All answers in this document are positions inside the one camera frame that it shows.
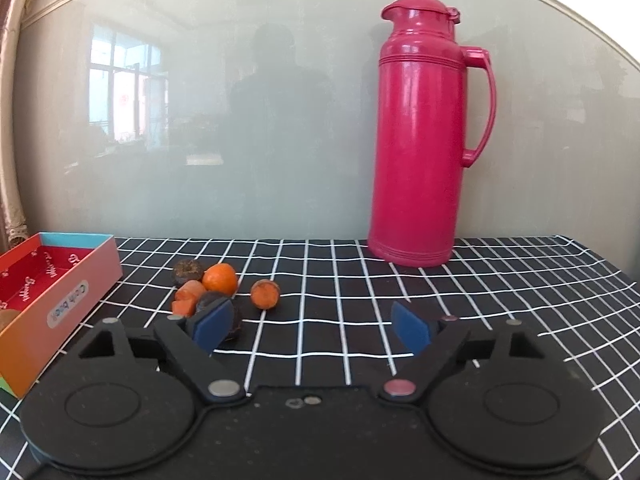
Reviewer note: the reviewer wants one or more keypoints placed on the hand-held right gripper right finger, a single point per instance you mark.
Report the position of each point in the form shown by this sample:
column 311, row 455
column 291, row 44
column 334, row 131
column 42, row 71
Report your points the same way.
column 410, row 330

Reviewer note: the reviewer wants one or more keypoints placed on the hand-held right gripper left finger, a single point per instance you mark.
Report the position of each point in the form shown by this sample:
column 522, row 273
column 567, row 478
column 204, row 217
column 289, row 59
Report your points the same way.
column 215, row 322

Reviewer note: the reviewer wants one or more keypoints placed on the dark purple round fruit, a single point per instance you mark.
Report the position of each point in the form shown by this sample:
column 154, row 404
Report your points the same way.
column 231, row 322

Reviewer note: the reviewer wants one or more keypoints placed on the orange peeled fruit piece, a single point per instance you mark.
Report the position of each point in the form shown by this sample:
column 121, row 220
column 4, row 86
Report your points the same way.
column 188, row 297

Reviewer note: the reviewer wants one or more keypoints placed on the orange tangerine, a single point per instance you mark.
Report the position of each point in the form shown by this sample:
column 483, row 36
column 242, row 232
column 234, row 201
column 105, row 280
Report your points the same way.
column 220, row 278

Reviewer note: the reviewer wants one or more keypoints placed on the small orange fruit brown cap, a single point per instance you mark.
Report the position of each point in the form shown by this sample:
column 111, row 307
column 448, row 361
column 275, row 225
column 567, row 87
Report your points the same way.
column 265, row 294

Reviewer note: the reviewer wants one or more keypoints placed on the rough brown dried fruit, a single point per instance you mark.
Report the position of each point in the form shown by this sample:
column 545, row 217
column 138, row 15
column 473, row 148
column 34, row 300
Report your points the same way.
column 187, row 270

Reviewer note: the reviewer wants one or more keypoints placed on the red cardboard box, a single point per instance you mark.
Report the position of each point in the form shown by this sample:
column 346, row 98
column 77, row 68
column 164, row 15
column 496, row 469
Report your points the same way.
column 60, row 305

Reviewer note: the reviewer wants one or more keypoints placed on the red plastic thermos jug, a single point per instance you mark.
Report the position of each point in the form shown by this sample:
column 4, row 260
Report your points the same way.
column 417, row 160

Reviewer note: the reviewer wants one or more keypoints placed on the beige lace-trimmed curtain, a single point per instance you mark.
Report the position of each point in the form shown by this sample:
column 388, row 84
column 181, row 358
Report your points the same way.
column 12, row 110

